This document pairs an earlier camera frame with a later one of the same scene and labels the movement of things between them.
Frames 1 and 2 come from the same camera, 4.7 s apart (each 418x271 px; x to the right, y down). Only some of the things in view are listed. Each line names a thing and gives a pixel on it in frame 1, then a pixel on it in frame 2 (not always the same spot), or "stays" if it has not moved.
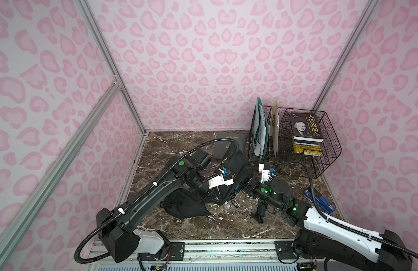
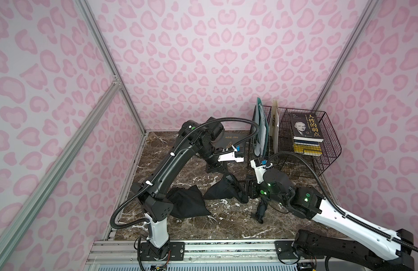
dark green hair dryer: (261, 208) stays
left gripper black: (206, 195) to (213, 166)
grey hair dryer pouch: (227, 143) stays
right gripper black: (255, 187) stays
